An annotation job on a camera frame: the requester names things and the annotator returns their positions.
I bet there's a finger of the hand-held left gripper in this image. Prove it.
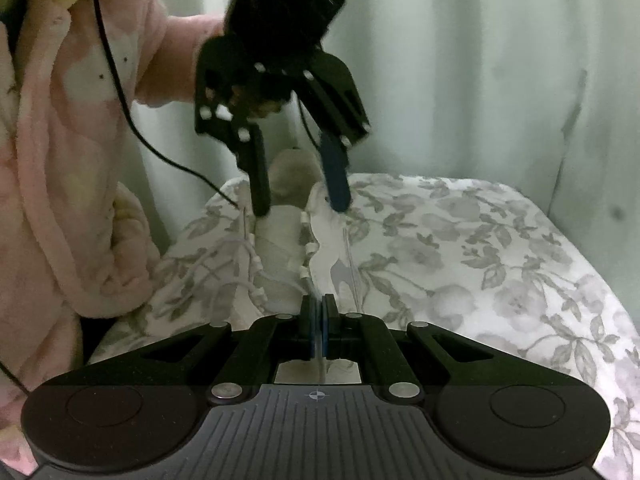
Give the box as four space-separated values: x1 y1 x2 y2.
299 73 372 214
195 66 274 219

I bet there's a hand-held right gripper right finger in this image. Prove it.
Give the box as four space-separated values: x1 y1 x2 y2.
321 294 496 405

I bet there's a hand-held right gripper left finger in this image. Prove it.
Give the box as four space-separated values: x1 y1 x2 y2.
142 294 318 405

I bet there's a white fabric shoe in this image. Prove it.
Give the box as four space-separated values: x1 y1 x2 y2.
235 147 368 386

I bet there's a person's left forearm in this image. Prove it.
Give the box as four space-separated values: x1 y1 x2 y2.
132 12 226 108

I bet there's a person's left hand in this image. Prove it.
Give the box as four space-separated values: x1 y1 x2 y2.
231 80 291 120

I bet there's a grey floral blanket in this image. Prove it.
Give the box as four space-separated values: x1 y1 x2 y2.
87 172 640 480

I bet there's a pale green curtain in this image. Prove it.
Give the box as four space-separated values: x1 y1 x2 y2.
120 0 640 241

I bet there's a person's pink robe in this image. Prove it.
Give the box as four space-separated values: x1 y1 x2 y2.
0 0 171 480

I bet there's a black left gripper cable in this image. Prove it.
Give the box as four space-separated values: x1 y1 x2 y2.
91 0 241 209

